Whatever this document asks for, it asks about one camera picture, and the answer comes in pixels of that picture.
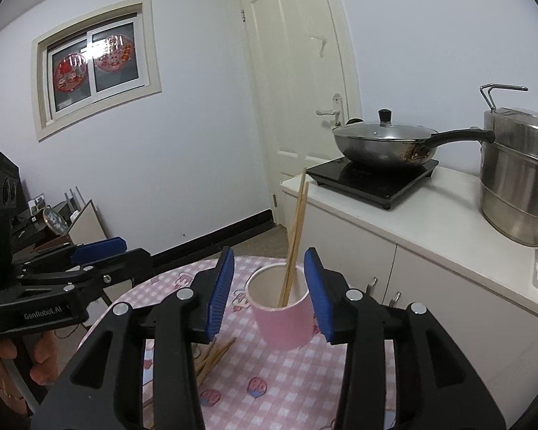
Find white door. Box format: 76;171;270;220
237;0;364;229

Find pink checked bear tablecloth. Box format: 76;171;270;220
78;255;397;430

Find stainless steel steamer pot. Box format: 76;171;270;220
479;84;538;247

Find person's left hand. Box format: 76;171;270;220
0;333;60;417

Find steel wok with black handle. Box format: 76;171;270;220
332;119;496;166

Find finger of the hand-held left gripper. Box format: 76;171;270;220
13;238;126;270
20;248;152;300

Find light wooden board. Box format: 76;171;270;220
67;200;108;245

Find bunch of wooden chopsticks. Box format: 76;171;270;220
193;337;237;383

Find glass wok lid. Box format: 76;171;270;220
332;108;435;140

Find white counter cabinet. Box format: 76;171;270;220
280;157;538;413

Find red round window decoration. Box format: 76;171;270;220
54;52;89;92
93;35;133;73

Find pink cup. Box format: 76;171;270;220
244;263;315;351

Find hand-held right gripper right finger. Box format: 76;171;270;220
304;247;507;430

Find round table clock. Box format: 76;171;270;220
42;207;69;236

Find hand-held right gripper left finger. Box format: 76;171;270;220
30;246;235;430

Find single bamboo chopstick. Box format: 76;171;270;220
278;181;306;309

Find black induction cooker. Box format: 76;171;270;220
306;157;440;210

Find white framed window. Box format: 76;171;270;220
31;0;162;142

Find silver door handle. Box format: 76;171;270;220
316;93;344;127

